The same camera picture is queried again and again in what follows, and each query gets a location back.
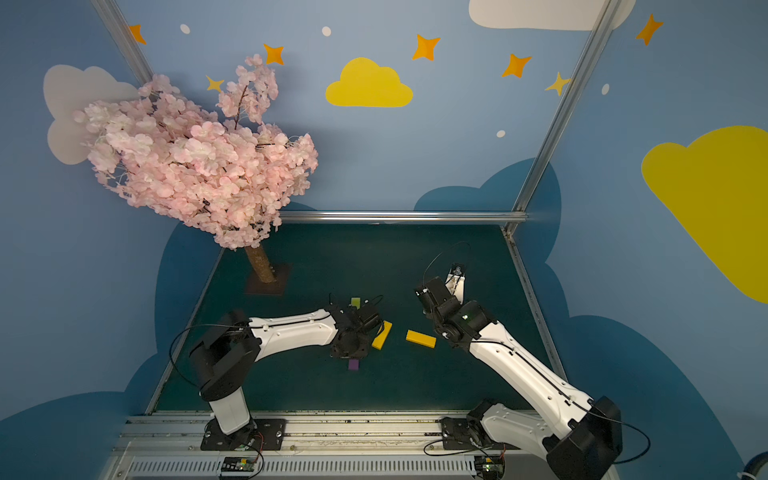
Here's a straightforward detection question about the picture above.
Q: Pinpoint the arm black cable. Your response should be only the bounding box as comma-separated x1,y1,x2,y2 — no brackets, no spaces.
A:
168,323,241,391
575,401,652,466

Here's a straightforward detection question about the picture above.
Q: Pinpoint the circuit board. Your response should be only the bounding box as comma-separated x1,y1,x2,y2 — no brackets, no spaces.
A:
474,456,505,480
219,456,258,477

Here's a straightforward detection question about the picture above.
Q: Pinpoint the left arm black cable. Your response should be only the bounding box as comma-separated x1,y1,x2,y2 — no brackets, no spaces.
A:
168,323,241,391

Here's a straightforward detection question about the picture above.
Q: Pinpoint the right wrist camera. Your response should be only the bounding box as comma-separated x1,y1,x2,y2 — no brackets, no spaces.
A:
445,263,466,304

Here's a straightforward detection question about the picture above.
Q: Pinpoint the orange yellow long block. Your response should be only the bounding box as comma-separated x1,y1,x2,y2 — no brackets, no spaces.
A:
406,330,437,349

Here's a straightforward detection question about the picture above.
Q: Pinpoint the left frame post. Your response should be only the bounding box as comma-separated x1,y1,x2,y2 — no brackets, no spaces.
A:
91,0,154,85

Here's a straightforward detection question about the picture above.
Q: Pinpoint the right circuit board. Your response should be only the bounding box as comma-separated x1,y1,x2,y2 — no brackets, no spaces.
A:
474,456,505,480

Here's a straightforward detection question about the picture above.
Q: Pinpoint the horizontal back frame bar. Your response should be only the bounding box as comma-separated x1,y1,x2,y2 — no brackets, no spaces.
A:
281,211,527,225

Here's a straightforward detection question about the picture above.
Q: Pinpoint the aluminium front rail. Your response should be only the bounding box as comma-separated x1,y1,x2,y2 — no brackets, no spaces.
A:
100,410,554,479

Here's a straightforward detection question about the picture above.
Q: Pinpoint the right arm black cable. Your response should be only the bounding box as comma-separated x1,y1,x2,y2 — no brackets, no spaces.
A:
575,401,652,466

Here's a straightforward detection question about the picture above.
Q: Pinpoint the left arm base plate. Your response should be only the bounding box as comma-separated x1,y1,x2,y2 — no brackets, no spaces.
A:
200,418,286,452

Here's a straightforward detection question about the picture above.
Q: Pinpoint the pink blossom artificial tree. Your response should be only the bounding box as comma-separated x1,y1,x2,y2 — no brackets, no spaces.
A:
73,55,318,282

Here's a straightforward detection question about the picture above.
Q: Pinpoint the left circuit board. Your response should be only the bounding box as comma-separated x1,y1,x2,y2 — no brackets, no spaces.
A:
219,456,258,477

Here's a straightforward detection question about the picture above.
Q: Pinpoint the right frame post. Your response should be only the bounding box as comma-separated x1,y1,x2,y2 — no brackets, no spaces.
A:
503,0,622,239

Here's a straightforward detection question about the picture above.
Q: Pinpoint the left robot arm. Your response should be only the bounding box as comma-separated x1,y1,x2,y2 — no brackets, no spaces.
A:
189,302,384,451

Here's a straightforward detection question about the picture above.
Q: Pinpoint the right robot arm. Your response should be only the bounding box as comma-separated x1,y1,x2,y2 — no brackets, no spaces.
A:
415,277,623,479

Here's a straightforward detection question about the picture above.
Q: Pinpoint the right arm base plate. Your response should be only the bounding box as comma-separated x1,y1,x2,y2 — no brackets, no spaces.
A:
439,417,518,450

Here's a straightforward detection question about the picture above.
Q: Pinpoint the frame post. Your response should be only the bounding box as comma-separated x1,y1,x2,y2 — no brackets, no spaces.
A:
91,0,154,85
503,0,622,239

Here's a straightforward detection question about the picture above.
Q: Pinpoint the dark tree base plate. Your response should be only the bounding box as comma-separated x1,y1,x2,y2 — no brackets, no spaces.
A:
244,263,293,296

